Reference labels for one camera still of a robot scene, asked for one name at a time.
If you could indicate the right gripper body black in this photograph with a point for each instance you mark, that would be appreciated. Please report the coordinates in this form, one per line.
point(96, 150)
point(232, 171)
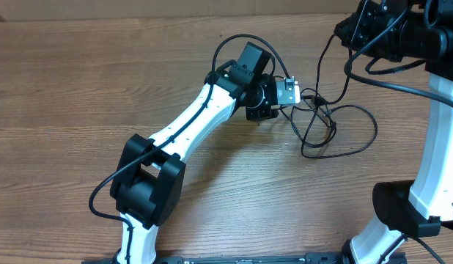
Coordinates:
point(398, 39)

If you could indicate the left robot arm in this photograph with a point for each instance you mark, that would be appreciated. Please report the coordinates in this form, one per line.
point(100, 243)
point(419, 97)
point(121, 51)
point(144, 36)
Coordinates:
point(149, 177)

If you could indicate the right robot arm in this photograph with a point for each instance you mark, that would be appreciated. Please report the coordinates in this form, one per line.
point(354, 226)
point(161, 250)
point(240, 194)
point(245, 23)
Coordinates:
point(419, 208)

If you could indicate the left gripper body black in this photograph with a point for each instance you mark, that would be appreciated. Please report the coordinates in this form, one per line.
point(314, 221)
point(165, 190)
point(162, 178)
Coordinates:
point(257, 108)

